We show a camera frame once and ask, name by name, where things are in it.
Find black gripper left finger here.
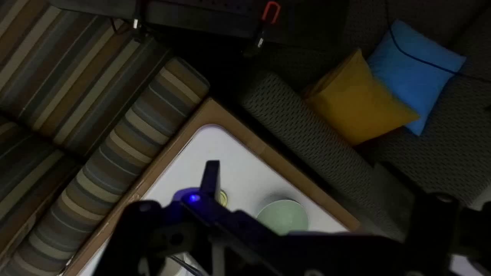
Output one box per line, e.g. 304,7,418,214
197,159,223,207

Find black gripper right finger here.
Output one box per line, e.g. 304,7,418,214
404,190,462,251

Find yellow jar lid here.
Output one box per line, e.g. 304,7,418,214
215,188,232,207

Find white cutting board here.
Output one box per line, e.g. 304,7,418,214
60,96,363,276

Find light green bowl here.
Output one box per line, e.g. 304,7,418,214
255,197,312,237

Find grey patterned armchair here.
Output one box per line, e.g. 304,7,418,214
240,0,491,242

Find striped sofa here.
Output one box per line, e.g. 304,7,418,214
0,0,212,276

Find yellow pillow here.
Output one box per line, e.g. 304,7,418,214
304,47,423,147

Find blue pillow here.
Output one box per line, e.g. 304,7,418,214
367,18,469,138

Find orange clamp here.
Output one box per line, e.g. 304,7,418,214
260,0,285,27

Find striped sofa back cushion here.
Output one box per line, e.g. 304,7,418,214
0,115,80,257

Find thin black cable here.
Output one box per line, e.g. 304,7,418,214
387,27,491,85

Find black camera mount rig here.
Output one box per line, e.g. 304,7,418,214
48,0,355,49

